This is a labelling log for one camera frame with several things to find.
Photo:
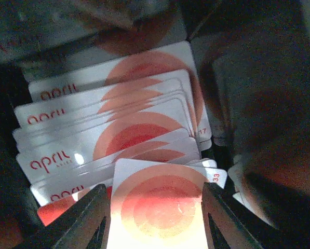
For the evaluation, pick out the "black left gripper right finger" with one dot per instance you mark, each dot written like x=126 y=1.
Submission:
x=222 y=227

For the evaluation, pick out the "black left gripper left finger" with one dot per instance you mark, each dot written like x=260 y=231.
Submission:
x=84 y=225

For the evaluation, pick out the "black bin with red cards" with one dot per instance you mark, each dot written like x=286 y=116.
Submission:
x=252 y=61

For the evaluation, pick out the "stack of red-white cards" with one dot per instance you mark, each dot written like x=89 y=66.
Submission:
x=147 y=106

